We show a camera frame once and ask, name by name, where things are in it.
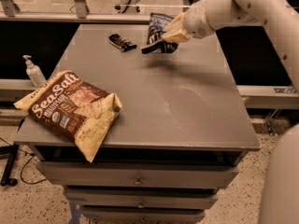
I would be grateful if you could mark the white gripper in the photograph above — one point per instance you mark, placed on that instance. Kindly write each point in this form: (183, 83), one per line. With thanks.
(196, 24)

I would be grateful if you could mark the blue chip bag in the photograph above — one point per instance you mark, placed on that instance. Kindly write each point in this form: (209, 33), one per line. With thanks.
(155, 43)

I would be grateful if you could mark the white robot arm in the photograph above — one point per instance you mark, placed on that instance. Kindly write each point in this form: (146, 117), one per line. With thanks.
(280, 198)

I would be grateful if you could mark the yellow brown sea salt chip bag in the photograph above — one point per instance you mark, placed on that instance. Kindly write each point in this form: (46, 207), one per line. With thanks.
(80, 111)

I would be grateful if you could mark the grey drawer cabinet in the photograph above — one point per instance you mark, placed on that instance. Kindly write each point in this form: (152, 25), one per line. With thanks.
(181, 108)

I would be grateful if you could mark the clear pump sanitizer bottle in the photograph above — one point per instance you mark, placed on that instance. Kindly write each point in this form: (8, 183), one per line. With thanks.
(34, 72)

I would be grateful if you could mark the top grey drawer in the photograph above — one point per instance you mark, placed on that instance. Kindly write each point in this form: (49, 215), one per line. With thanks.
(138, 175)

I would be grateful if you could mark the grey drawer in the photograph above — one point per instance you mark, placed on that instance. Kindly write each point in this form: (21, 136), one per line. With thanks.
(143, 215)
(141, 198)
(138, 175)

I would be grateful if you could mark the middle grey drawer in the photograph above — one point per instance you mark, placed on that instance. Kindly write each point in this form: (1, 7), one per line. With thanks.
(141, 198)

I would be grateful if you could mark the bottom grey drawer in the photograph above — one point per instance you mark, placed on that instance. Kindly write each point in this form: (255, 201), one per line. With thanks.
(143, 215)

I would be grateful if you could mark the black stand leg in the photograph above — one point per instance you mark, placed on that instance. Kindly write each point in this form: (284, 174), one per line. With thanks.
(11, 153)

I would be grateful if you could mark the grey metal railing frame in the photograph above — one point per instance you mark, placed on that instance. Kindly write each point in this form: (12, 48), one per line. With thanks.
(93, 13)

